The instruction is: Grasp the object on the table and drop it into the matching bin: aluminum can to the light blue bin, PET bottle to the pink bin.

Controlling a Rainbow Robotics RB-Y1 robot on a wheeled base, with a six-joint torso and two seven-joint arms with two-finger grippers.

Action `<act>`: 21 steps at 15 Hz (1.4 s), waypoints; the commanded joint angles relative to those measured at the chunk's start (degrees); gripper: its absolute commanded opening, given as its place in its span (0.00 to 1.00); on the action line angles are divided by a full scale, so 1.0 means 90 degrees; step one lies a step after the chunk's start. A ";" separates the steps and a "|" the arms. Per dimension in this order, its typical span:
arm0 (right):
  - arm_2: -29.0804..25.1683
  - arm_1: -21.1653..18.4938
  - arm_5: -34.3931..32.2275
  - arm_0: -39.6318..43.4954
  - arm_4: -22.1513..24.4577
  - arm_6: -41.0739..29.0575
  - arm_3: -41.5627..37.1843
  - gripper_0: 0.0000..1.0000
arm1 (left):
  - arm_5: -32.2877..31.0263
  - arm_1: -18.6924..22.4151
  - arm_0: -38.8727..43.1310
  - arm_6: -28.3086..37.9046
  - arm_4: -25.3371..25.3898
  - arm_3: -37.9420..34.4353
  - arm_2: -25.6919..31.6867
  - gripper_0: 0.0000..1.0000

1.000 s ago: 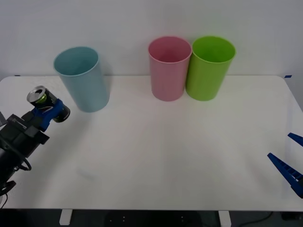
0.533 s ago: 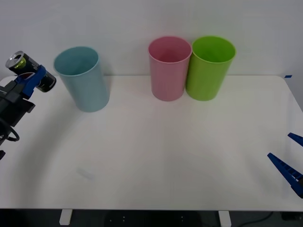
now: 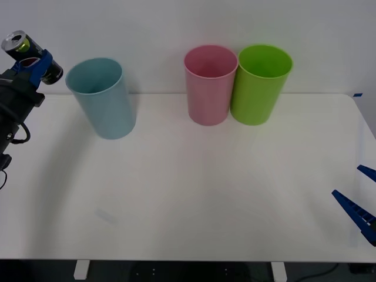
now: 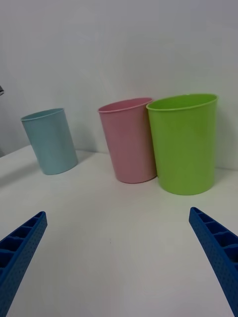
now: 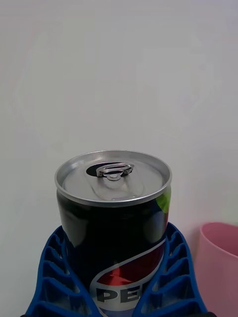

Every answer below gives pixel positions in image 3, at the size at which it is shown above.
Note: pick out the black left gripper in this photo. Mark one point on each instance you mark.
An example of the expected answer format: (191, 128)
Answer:
(17, 94)

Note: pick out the green plastic bin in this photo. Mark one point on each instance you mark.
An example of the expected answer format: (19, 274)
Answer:
(255, 100)

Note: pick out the black drink can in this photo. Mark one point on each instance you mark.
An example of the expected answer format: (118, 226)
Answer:
(30, 44)

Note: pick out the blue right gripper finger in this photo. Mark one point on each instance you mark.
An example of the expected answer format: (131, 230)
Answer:
(357, 216)
(368, 172)

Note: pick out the pink plastic bin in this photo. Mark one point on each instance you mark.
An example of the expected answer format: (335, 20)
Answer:
(208, 97)

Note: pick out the white table leg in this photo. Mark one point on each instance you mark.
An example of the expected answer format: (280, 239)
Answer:
(279, 271)
(81, 269)

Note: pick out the pale blue plastic bin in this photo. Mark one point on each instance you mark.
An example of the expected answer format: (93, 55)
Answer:
(104, 105)

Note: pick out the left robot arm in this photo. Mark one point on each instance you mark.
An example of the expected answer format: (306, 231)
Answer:
(6, 132)

